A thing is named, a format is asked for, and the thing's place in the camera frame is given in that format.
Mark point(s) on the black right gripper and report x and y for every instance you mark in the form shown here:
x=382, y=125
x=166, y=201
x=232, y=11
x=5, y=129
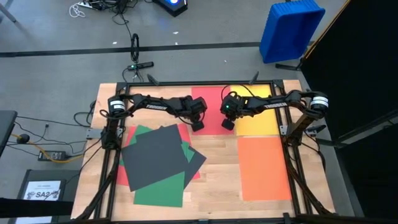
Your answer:
x=233, y=107

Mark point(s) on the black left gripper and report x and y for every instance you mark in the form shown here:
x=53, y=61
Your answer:
x=194, y=107

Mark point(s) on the yellow paper sheet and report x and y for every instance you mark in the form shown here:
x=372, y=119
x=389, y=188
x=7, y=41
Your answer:
x=258, y=124

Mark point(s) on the black paper sheet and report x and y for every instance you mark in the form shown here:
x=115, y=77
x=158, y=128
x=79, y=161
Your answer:
x=152, y=158
x=196, y=165

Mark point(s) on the orange paper sheet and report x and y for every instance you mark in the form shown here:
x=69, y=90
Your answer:
x=264, y=171

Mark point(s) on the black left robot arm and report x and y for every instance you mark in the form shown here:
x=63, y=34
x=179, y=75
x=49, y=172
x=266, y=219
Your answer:
x=149, y=104

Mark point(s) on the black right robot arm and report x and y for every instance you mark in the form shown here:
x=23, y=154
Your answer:
x=280, y=104

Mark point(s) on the grey metal mounting plate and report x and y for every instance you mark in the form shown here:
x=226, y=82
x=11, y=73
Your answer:
x=92, y=133
x=282, y=130

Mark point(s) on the green paper sheet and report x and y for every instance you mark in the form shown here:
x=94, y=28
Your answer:
x=161, y=193
x=140, y=132

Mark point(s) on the black USB hub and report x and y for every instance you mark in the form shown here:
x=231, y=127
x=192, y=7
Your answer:
x=143, y=65

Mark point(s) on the black clamp lever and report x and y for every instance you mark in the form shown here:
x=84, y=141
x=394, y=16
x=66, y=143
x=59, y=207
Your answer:
x=317, y=127

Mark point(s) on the blue plastic bin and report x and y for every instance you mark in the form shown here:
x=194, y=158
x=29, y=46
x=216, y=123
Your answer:
x=289, y=34

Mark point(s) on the black computer with lights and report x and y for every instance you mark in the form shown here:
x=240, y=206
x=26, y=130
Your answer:
x=174, y=9

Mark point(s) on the black partition panel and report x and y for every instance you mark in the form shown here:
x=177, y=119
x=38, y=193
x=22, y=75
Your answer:
x=357, y=62

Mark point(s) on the white power strip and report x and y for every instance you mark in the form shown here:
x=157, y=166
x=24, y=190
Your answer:
x=84, y=4

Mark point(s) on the white SA2 label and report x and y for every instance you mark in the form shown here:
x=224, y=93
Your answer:
x=42, y=188

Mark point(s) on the black round plug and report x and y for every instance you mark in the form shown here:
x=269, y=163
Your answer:
x=23, y=138

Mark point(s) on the black case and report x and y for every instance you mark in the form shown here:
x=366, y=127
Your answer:
x=28, y=174

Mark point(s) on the black furniture corner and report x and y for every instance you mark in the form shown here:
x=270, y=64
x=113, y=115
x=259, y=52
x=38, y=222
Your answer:
x=6, y=130

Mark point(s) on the grey metal leg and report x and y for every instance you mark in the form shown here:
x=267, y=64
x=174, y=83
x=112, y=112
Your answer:
x=9, y=15

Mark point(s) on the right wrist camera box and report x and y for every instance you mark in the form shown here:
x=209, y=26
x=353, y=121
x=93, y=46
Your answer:
x=228, y=125

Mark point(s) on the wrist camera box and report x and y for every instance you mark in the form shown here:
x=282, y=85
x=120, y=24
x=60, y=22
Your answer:
x=197, y=126
x=228, y=125

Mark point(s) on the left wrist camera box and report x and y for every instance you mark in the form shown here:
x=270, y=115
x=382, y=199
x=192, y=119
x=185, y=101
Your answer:
x=197, y=126

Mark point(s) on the black aluminium table frame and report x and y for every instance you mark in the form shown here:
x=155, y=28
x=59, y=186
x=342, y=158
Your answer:
x=199, y=83

